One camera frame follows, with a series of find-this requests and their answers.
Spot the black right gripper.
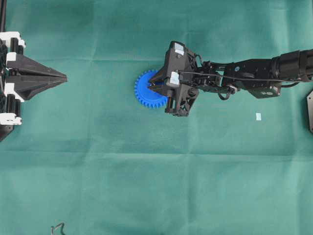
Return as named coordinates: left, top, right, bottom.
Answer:
left=148, top=41, right=199, bottom=117

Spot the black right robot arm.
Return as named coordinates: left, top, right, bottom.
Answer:
left=148, top=41, right=313, bottom=117

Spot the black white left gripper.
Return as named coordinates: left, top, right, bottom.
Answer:
left=0, top=31, right=67, bottom=141

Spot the green table cloth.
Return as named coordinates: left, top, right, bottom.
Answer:
left=0, top=0, right=313, bottom=235

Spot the small white tape piece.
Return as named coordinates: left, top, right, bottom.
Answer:
left=256, top=113, right=262, bottom=121

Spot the bent black wire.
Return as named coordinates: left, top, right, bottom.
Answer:
left=50, top=222, right=66, bottom=235

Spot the blue plastic gear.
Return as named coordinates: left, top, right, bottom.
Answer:
left=134, top=70, right=167, bottom=109

